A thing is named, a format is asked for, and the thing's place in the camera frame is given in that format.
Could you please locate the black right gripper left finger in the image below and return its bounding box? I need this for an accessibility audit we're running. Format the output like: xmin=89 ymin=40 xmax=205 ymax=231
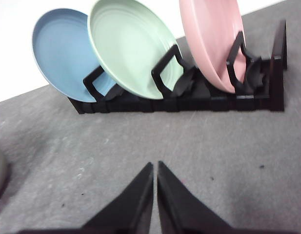
xmin=18 ymin=162 xmax=154 ymax=234

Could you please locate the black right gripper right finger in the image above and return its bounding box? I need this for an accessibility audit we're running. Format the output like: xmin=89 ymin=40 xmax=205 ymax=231
xmin=157 ymin=161 xmax=266 ymax=234

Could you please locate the green plate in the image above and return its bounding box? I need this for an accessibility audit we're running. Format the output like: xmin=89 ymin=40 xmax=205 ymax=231
xmin=88 ymin=0 xmax=183 ymax=99

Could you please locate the green electric steamer pot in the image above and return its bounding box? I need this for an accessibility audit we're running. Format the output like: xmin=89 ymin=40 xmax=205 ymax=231
xmin=0 ymin=146 xmax=12 ymax=198

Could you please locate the black plate rack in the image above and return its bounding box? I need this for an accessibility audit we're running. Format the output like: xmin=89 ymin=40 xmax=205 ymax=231
xmin=68 ymin=20 xmax=287 ymax=114

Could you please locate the blue plate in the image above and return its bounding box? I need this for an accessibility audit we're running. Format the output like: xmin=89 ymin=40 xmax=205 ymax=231
xmin=32 ymin=8 xmax=116 ymax=102

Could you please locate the pink plate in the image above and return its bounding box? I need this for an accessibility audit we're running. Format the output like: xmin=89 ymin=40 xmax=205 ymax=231
xmin=179 ymin=0 xmax=247 ymax=93

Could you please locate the grey table mat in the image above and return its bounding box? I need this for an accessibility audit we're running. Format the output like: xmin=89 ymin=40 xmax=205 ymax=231
xmin=0 ymin=0 xmax=301 ymax=234

